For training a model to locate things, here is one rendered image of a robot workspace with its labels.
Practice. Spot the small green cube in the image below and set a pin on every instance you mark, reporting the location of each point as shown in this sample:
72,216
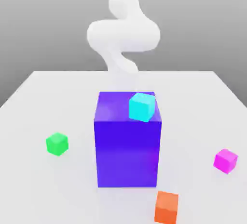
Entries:
57,144

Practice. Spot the small magenta cube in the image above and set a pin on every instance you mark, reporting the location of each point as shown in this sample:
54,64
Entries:
225,161

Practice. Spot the large purple box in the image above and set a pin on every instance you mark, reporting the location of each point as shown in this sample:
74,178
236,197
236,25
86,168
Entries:
127,150

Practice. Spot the small orange cube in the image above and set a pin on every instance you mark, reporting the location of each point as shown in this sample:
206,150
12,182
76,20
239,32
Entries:
166,207

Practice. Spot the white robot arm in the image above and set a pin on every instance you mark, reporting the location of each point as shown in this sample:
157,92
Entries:
123,35

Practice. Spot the small cyan cube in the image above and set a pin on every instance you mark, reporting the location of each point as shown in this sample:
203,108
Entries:
141,107

